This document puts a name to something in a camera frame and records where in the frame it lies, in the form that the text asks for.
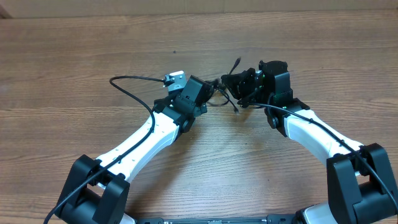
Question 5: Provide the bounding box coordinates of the black cable bundle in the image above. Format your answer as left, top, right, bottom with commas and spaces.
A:
205, 57, 242, 114

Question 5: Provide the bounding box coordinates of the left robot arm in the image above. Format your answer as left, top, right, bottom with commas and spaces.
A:
44, 71, 214, 224

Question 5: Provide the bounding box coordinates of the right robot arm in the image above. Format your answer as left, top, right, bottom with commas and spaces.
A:
221, 61, 397, 223

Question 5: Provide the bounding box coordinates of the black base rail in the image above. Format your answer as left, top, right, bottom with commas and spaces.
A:
136, 214, 303, 224

